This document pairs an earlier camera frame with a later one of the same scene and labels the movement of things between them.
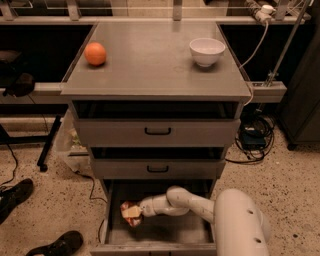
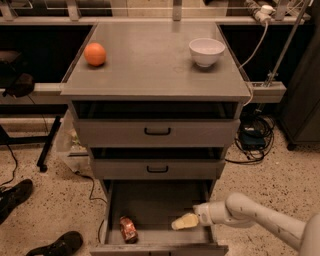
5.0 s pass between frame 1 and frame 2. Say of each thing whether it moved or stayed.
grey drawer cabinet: stayed
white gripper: moved
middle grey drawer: stayed
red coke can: moved
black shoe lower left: stayed
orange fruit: stayed
